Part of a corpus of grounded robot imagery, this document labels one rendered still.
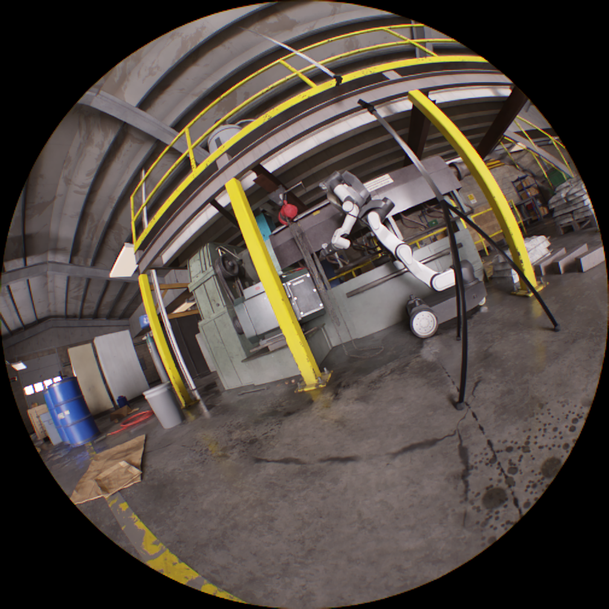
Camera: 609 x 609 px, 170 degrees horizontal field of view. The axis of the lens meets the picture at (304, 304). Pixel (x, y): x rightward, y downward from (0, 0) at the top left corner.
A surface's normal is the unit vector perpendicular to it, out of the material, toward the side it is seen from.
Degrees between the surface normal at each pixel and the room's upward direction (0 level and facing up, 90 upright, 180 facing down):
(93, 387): 90
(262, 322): 90
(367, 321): 90
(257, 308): 90
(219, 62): 171
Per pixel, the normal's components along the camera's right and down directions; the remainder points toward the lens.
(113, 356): 0.86, -0.38
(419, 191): -0.33, 0.11
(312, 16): 0.34, 0.92
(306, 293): -0.03, -0.03
